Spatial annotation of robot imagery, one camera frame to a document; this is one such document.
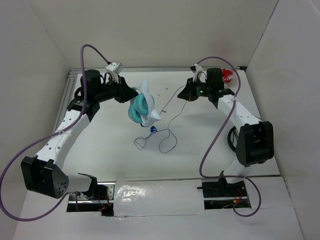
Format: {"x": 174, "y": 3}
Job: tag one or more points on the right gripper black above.
{"x": 188, "y": 93}

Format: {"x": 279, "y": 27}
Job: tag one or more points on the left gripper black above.
{"x": 125, "y": 93}

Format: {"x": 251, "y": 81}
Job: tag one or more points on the teal white cat-ear headphones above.
{"x": 142, "y": 107}

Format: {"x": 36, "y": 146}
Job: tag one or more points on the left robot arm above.
{"x": 43, "y": 173}

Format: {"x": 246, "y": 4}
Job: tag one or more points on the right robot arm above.
{"x": 255, "y": 143}

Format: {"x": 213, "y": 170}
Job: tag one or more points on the red crumpled wrapper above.
{"x": 228, "y": 75}

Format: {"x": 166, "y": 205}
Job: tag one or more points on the white taped front panel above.
{"x": 158, "y": 198}

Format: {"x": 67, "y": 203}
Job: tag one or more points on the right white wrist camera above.
{"x": 196, "y": 69}

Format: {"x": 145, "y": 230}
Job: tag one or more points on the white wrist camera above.
{"x": 196, "y": 69}
{"x": 113, "y": 70}

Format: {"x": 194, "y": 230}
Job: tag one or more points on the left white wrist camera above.
{"x": 113, "y": 70}

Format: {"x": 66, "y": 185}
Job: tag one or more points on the aluminium frame rail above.
{"x": 72, "y": 77}

